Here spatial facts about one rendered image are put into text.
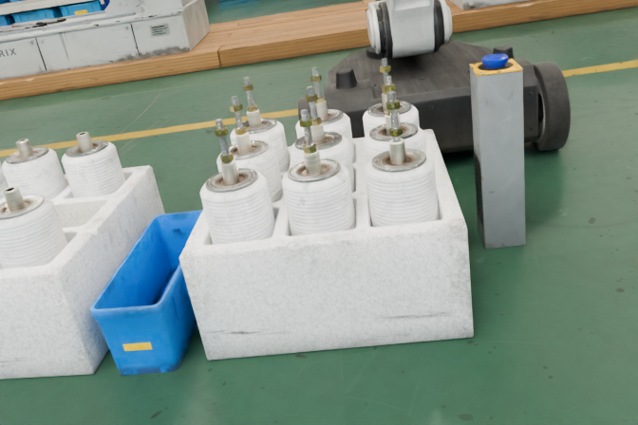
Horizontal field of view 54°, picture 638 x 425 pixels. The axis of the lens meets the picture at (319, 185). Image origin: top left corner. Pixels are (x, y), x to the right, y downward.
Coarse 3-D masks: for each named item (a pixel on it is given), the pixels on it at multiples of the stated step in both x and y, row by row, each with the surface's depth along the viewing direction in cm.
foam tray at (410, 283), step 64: (448, 192) 90; (192, 256) 84; (256, 256) 84; (320, 256) 83; (384, 256) 83; (448, 256) 82; (256, 320) 88; (320, 320) 88; (384, 320) 87; (448, 320) 87
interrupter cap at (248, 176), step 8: (240, 168) 91; (248, 168) 90; (216, 176) 89; (240, 176) 89; (248, 176) 88; (256, 176) 87; (208, 184) 87; (216, 184) 87; (224, 184) 87; (232, 184) 87; (240, 184) 85; (248, 184) 85; (216, 192) 85; (224, 192) 84
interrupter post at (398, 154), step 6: (390, 144) 84; (396, 144) 83; (402, 144) 83; (390, 150) 84; (396, 150) 84; (402, 150) 84; (390, 156) 85; (396, 156) 84; (402, 156) 84; (396, 162) 84; (402, 162) 84
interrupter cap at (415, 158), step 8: (384, 152) 88; (408, 152) 87; (416, 152) 87; (376, 160) 86; (384, 160) 86; (408, 160) 85; (416, 160) 84; (424, 160) 83; (376, 168) 84; (384, 168) 83; (392, 168) 83; (400, 168) 82; (408, 168) 82
